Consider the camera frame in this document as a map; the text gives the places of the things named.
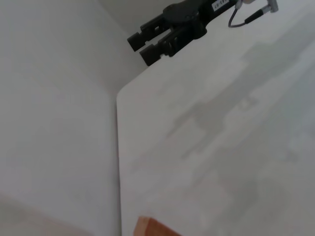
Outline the wooden dispenser stand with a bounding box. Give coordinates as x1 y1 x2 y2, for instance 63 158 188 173
132 216 184 236

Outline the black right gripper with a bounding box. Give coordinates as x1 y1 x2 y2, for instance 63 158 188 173
126 0 237 67

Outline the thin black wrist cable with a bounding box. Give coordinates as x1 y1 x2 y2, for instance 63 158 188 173
227 0 280 29

